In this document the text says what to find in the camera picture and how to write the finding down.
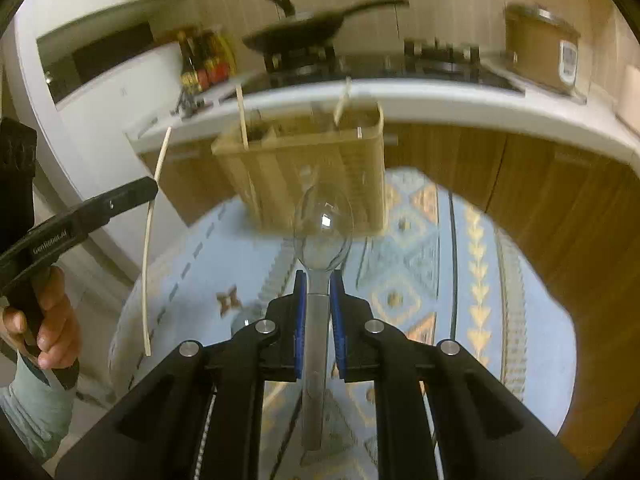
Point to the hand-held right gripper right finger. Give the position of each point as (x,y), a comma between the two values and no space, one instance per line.
(337,320)

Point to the black gas stove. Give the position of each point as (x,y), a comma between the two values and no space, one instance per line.
(400,67)

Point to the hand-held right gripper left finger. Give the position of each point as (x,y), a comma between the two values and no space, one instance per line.
(299,320)

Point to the yellow slotted utensil basket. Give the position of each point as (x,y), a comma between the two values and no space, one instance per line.
(270,170)

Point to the black wok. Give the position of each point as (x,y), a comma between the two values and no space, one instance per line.
(310,27)

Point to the person's left hand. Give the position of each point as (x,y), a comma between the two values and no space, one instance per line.
(60,325)

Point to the clear plastic spoon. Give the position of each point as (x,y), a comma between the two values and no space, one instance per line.
(322,230)

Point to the wooden chopstick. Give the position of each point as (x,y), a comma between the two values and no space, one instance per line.
(341,102)
(243,120)
(149,260)

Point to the dark sauce bottle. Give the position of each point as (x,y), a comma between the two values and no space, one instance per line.
(211,57)

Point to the brown rice cooker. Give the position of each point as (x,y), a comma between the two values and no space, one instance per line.
(542,50)

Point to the yellow oil bottle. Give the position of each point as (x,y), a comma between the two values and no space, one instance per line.
(227,55)

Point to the person's left forearm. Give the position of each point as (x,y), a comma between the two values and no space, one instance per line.
(35,410)

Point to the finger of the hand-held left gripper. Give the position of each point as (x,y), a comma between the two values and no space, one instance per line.
(120,201)

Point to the white countertop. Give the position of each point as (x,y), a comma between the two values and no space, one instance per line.
(450,107)

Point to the soy sauce bottle yellow label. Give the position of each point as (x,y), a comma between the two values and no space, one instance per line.
(190,67)

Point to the patterned blue tablecloth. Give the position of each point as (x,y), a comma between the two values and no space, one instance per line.
(200,280)

